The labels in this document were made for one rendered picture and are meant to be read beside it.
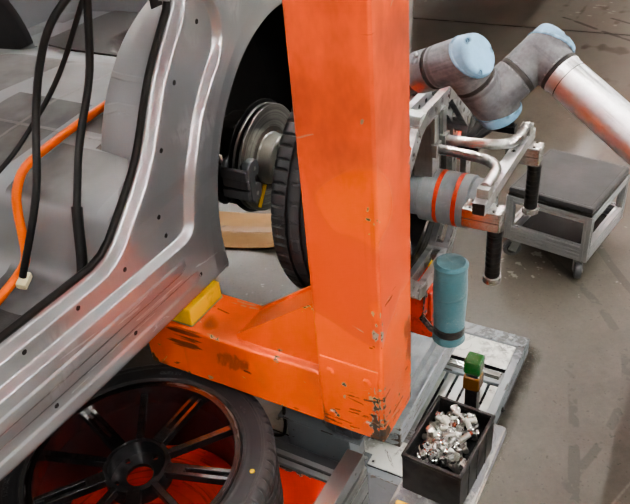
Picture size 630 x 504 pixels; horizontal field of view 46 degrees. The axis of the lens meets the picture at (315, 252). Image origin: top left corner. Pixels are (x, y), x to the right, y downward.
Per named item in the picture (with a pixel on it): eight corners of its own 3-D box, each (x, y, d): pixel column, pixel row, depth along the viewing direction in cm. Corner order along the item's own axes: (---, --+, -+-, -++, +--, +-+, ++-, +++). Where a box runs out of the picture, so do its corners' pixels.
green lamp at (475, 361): (468, 362, 174) (469, 349, 172) (484, 367, 173) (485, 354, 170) (462, 373, 171) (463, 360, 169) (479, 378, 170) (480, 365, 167)
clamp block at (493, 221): (467, 215, 175) (468, 196, 172) (505, 223, 171) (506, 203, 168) (460, 226, 171) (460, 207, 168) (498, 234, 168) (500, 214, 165)
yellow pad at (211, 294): (181, 284, 199) (178, 269, 196) (223, 296, 193) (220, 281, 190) (149, 314, 189) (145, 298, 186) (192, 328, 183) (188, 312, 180)
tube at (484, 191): (435, 153, 186) (435, 113, 180) (511, 165, 177) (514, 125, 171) (407, 185, 173) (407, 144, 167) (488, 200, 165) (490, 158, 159)
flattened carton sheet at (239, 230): (185, 212, 364) (183, 205, 362) (294, 215, 354) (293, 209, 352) (164, 246, 340) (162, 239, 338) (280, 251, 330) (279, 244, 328)
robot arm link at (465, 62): (488, 88, 146) (460, 52, 141) (439, 101, 155) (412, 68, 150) (503, 55, 150) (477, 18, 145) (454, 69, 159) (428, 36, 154)
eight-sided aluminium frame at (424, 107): (448, 225, 231) (453, 56, 200) (468, 230, 228) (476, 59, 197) (374, 330, 193) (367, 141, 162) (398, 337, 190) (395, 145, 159)
